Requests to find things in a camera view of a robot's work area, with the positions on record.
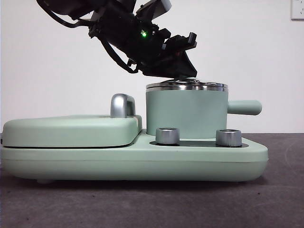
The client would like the glass lid with green knob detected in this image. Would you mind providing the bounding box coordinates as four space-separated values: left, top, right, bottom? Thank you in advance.
145 77 229 91

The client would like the silver control knob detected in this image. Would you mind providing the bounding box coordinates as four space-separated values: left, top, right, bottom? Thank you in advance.
155 127 181 145
215 129 242 147

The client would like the green breakfast machine base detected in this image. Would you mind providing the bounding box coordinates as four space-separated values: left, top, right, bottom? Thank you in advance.
0 129 269 185

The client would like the pale grey camera box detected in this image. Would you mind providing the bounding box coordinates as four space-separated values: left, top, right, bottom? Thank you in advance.
136 0 172 21

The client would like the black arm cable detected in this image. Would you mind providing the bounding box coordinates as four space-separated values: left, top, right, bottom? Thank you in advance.
101 39 141 75
48 10 94 29

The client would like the green steamer pot with handle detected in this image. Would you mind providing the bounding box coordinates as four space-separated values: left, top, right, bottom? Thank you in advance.
145 86 263 141

